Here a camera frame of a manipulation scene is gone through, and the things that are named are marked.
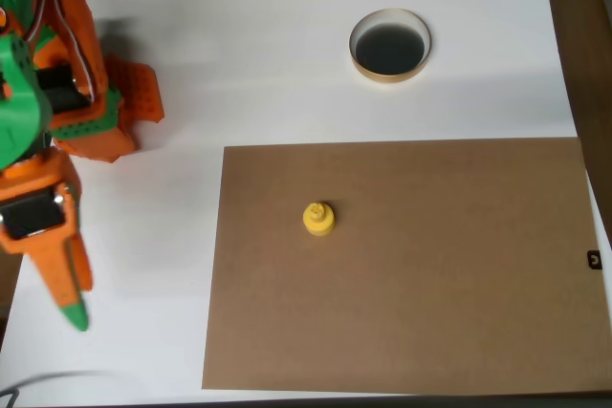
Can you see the round dish with gold rim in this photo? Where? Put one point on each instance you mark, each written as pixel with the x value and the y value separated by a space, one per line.
pixel 392 77

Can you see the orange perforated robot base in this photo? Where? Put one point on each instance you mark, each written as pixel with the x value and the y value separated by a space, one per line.
pixel 141 92

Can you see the small yellow plastic piece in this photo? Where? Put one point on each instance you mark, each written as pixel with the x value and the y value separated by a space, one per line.
pixel 319 221

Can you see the orange green robot arm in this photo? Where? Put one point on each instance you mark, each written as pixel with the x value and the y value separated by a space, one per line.
pixel 19 92

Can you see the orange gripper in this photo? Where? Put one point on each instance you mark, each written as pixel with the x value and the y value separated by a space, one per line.
pixel 32 218

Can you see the brown cardboard sheet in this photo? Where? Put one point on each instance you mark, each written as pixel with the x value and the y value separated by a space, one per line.
pixel 397 284

